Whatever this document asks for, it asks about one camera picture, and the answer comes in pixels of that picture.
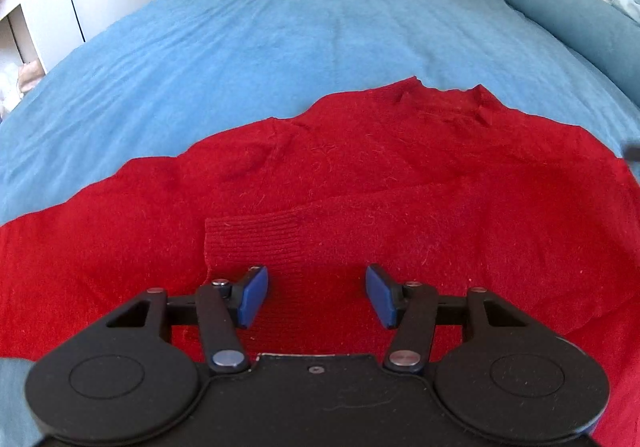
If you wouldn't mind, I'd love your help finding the teal bolster cushion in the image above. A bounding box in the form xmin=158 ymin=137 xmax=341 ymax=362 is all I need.
xmin=505 ymin=0 xmax=639 ymax=103

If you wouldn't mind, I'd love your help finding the red knit sweater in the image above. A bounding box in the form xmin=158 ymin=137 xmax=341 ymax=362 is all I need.
xmin=1 ymin=78 xmax=639 ymax=446

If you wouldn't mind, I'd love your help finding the white shelving unit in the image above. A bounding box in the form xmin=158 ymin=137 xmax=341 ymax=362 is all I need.
xmin=1 ymin=0 xmax=84 ymax=116

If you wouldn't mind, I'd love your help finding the blue bed blanket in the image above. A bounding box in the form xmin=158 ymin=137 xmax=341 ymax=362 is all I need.
xmin=1 ymin=0 xmax=639 ymax=446

